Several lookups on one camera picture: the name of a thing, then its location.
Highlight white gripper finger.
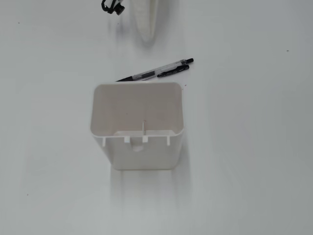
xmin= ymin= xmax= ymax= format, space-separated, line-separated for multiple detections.
xmin=131 ymin=0 xmax=160 ymax=43

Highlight clear black gel pen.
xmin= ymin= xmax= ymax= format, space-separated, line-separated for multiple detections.
xmin=115 ymin=58 xmax=194 ymax=82

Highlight white plastic pen holder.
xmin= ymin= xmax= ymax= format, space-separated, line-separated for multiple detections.
xmin=89 ymin=82 xmax=184 ymax=171

